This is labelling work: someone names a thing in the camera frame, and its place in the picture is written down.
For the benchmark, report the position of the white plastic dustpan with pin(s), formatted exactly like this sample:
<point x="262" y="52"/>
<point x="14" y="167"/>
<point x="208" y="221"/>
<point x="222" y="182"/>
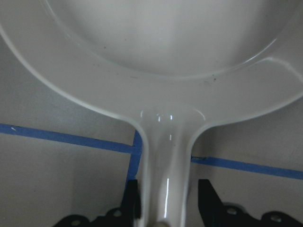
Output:
<point x="170" y="68"/>

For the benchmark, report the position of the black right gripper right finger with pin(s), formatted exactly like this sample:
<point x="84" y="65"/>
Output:
<point x="209" y="203"/>

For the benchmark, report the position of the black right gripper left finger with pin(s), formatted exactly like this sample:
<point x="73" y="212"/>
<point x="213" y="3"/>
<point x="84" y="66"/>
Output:
<point x="131" y="202"/>

